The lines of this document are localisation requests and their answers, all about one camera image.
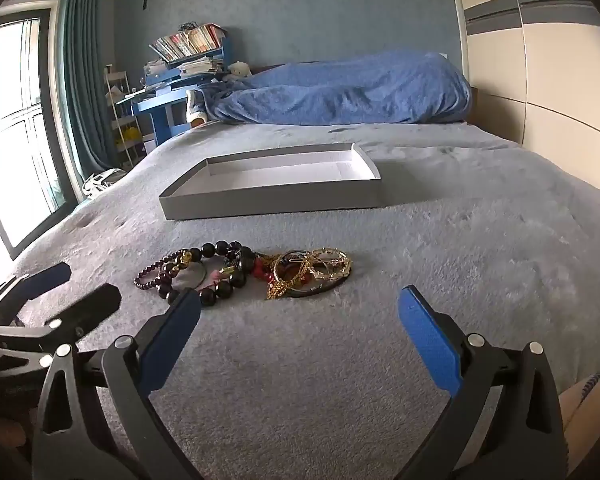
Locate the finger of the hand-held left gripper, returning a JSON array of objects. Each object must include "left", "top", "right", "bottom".
[
  {"left": 0, "top": 261, "right": 73, "bottom": 327},
  {"left": 0, "top": 282, "right": 123, "bottom": 377}
]

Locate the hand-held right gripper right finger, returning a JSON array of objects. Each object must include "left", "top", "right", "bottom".
[{"left": 399, "top": 285, "right": 567, "bottom": 480}]

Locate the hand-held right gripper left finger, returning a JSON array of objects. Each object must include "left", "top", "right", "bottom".
[{"left": 30, "top": 287, "right": 206, "bottom": 480}]

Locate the small dark bead bracelet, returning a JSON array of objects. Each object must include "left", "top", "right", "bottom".
[{"left": 134, "top": 249, "right": 206, "bottom": 292}]

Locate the pink cord bracelet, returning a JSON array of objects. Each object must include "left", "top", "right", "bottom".
[{"left": 199, "top": 264, "right": 237, "bottom": 292}]

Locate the large black bead bracelet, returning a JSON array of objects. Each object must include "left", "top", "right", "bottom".
[{"left": 157, "top": 241, "right": 257, "bottom": 309}]

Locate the red bead bracelet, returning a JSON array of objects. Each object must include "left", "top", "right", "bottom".
[{"left": 252, "top": 255, "right": 311, "bottom": 285}]

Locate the gold chain necklace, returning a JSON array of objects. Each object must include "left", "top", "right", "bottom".
[{"left": 266, "top": 255, "right": 312, "bottom": 301}]

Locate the gold wire bracelet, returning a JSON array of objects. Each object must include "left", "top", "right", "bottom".
[{"left": 307, "top": 247, "right": 354, "bottom": 281}]

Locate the thick silver ring bangle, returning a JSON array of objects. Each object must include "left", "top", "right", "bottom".
[{"left": 272, "top": 250, "right": 312, "bottom": 287}]

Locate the shallow grey cardboard box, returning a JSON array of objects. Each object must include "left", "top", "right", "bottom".
[{"left": 159, "top": 142, "right": 382, "bottom": 221}]

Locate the white helmet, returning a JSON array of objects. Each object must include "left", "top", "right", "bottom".
[{"left": 82, "top": 168, "right": 129, "bottom": 201}]

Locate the grey plush bed cover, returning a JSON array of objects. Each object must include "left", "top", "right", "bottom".
[{"left": 0, "top": 121, "right": 600, "bottom": 480}]

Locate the dark framed window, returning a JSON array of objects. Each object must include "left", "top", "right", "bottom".
[{"left": 0, "top": 2, "right": 82, "bottom": 261}]

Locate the person's leg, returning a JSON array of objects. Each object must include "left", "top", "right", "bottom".
[{"left": 559, "top": 366, "right": 600, "bottom": 480}]

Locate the white rolling cart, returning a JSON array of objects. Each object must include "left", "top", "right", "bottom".
[{"left": 103, "top": 64, "right": 149, "bottom": 169}]

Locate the blue desk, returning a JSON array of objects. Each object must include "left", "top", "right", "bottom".
[{"left": 116, "top": 76, "right": 222, "bottom": 149}]

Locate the teal curtain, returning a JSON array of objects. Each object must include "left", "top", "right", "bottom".
[{"left": 55, "top": 0, "right": 127, "bottom": 182}]

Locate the stack of papers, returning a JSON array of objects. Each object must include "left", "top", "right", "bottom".
[{"left": 145, "top": 57, "right": 227, "bottom": 80}]

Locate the blue blanket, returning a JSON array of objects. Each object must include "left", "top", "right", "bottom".
[{"left": 186, "top": 51, "right": 473, "bottom": 126}]

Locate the row of books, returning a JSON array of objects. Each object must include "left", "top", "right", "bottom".
[{"left": 149, "top": 23, "right": 229, "bottom": 62}]

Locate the white plush toy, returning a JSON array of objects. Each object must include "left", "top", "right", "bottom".
[{"left": 223, "top": 60, "right": 254, "bottom": 81}]

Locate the beige wardrobe with grey stripes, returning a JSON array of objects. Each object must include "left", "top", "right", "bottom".
[{"left": 444, "top": 0, "right": 600, "bottom": 202}]

